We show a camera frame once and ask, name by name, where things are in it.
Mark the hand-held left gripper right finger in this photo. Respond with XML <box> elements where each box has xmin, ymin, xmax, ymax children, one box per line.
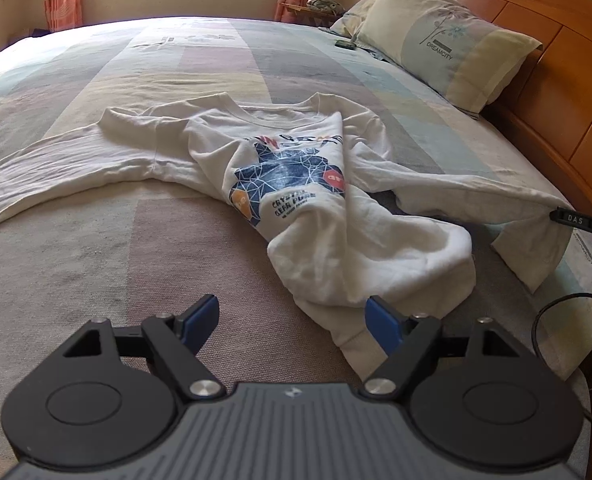
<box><xmin>360</xmin><ymin>296</ymin><xmax>519</xmax><ymax>401</ymax></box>

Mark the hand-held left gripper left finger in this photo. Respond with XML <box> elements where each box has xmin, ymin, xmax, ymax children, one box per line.
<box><xmin>62</xmin><ymin>294</ymin><xmax>227</xmax><ymax>401</ymax></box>

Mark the white printed long-sleeve shirt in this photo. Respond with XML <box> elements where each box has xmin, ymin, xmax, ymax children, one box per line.
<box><xmin>0</xmin><ymin>92</ymin><xmax>576</xmax><ymax>378</ymax></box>

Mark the wooden bed headboard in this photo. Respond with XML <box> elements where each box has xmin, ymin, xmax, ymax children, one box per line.
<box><xmin>398</xmin><ymin>0</ymin><xmax>592</xmax><ymax>221</ymax></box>

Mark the large floral pillow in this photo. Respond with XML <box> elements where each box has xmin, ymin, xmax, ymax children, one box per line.
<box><xmin>351</xmin><ymin>0</ymin><xmax>544</xmax><ymax>121</ymax></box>

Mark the small pale pillow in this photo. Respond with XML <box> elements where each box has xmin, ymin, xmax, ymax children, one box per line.
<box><xmin>330</xmin><ymin>0</ymin><xmax>379</xmax><ymax>36</ymax></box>

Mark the grey crumpled cloth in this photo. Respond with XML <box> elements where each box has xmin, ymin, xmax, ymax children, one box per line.
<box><xmin>307</xmin><ymin>0</ymin><xmax>345</xmax><ymax>15</ymax></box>

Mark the wooden bedside shelf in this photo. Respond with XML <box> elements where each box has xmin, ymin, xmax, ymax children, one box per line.
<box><xmin>280</xmin><ymin>2</ymin><xmax>344</xmax><ymax>28</ymax></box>

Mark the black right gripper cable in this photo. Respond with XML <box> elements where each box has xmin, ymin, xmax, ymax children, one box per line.
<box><xmin>532</xmin><ymin>294</ymin><xmax>592</xmax><ymax>433</ymax></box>

